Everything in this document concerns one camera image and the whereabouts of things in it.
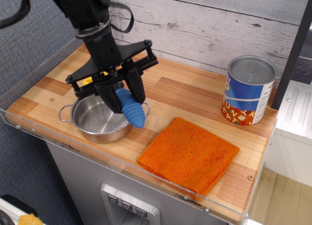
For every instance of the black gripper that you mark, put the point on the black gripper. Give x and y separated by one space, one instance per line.
121 62

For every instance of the blue handled metal fork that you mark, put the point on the blue handled metal fork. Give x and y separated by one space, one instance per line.
131 109

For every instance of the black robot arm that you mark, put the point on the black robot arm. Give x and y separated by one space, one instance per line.
89 13

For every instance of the stainless steel pot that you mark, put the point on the stainless steel pot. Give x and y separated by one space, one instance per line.
97 122

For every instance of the clear acrylic table guard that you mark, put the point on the clear acrylic table guard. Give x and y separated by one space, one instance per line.
172 90

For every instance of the orange knitted cloth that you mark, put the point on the orange knitted cloth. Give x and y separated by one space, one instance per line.
188 156

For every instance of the grey toy fridge cabinet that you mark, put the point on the grey toy fridge cabinet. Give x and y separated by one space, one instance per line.
106 195

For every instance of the blue soup can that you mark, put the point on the blue soup can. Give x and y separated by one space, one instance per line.
248 86

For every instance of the yellow black object bottom left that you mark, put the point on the yellow black object bottom left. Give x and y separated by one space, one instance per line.
15 212

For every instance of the white ridged side object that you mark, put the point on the white ridged side object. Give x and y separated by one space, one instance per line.
289 152

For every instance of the yellow handled white toy knife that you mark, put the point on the yellow handled white toy knife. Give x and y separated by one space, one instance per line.
89 80

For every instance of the black right vertical post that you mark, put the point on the black right vertical post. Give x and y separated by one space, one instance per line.
293 57

